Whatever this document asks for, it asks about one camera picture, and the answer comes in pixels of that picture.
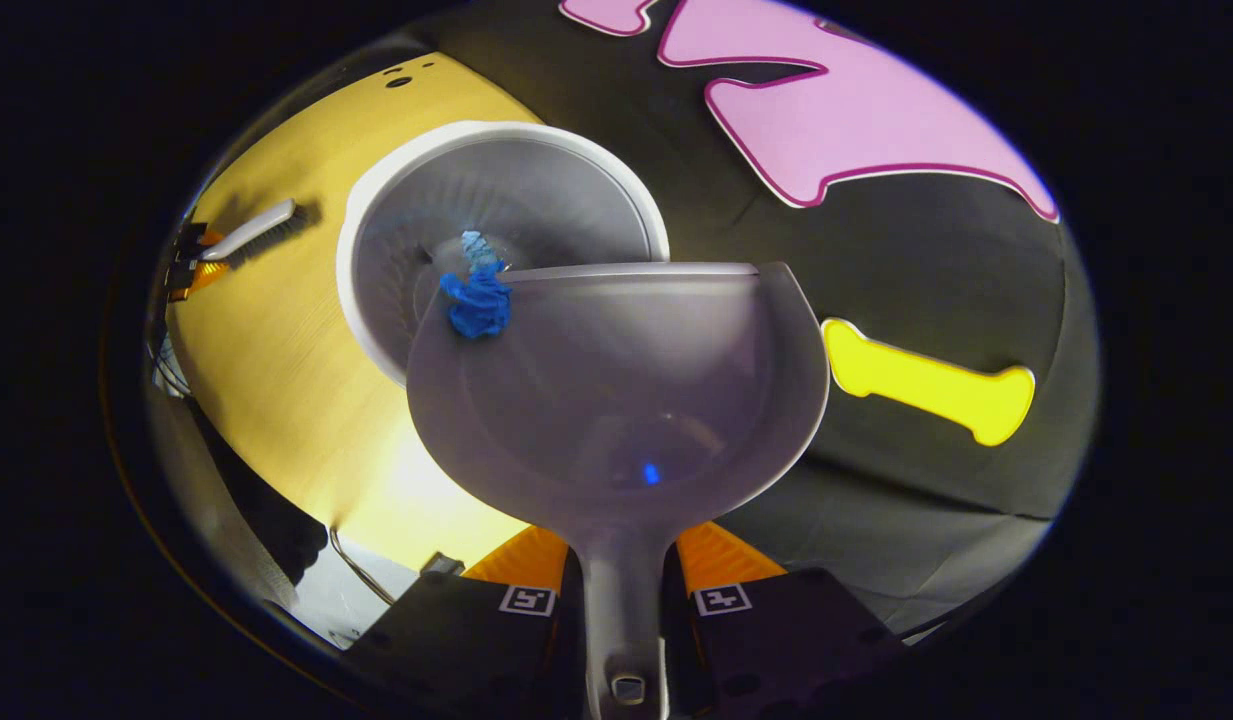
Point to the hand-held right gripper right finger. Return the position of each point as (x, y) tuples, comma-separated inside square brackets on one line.
[(786, 640)]

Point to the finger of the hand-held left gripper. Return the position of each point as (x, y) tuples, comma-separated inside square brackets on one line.
[(196, 278), (194, 237)]

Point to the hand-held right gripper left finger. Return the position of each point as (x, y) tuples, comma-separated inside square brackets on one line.
[(476, 640)]

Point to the small gray broom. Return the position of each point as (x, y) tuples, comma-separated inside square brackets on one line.
[(256, 228)]

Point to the light blue paper trash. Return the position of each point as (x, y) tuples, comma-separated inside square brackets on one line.
[(476, 247)]

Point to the dark blue paper trash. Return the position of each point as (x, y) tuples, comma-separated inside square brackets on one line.
[(479, 305)]

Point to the gray dustpan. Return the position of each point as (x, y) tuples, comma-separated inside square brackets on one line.
[(626, 380)]

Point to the white ribbed garbage bin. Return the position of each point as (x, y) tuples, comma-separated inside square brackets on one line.
[(536, 190)]

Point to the yellow wooden desktop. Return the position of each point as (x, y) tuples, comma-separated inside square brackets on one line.
[(276, 380)]

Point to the small dark metal bracket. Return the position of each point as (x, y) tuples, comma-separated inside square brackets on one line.
[(442, 564)]

